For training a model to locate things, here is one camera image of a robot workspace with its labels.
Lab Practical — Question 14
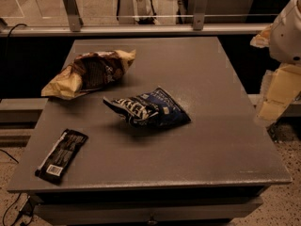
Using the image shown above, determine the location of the blue chip bag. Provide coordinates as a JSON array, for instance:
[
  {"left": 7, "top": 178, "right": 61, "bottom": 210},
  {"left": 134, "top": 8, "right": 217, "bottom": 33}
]
[{"left": 103, "top": 87, "right": 191, "bottom": 127}]

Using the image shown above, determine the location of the metal railing bracket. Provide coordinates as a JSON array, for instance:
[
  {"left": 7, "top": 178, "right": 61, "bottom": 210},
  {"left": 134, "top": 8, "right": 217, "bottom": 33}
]
[
  {"left": 62, "top": 0, "right": 84, "bottom": 32},
  {"left": 193, "top": 0, "right": 208, "bottom": 30}
]

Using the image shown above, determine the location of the black snack bar wrapper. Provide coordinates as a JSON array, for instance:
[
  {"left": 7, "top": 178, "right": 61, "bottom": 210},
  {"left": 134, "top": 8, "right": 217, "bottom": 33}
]
[{"left": 35, "top": 129, "right": 88, "bottom": 185}]

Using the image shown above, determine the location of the left metal railing bracket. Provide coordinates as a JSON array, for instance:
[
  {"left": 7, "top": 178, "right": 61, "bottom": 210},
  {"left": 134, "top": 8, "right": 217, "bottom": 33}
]
[{"left": 62, "top": 0, "right": 84, "bottom": 32}]

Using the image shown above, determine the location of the grey table drawer unit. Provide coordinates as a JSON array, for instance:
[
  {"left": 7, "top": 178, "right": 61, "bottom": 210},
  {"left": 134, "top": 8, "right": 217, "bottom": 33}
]
[{"left": 34, "top": 196, "right": 262, "bottom": 226}]

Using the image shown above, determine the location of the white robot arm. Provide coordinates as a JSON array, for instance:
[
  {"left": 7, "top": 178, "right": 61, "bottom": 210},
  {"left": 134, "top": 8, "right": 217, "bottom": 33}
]
[{"left": 250, "top": 0, "right": 301, "bottom": 127}]

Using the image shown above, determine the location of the black cable on floor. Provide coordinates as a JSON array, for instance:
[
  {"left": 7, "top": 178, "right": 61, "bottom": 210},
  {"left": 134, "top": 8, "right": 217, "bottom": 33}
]
[{"left": 0, "top": 149, "right": 34, "bottom": 226}]

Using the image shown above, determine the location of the right metal railing bracket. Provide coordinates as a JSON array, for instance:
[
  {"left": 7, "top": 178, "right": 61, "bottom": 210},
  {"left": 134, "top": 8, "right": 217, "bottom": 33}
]
[{"left": 193, "top": 0, "right": 208, "bottom": 30}]

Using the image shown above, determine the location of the brown and yellow chip bag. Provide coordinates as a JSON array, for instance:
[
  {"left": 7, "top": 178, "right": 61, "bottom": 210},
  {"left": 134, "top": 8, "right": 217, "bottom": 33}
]
[{"left": 41, "top": 50, "right": 136, "bottom": 100}]

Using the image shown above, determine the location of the black cable at railing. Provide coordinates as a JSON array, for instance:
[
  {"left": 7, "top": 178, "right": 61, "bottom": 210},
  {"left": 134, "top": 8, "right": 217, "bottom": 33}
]
[{"left": 6, "top": 23, "right": 28, "bottom": 40}]

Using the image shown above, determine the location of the grey low bench left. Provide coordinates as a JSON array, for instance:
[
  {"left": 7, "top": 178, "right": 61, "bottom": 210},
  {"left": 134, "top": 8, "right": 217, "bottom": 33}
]
[{"left": 0, "top": 98, "right": 47, "bottom": 147}]

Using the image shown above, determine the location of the horizontal metal railing beam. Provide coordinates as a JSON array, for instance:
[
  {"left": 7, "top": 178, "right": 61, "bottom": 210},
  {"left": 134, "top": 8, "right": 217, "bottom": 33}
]
[{"left": 0, "top": 24, "right": 268, "bottom": 37}]

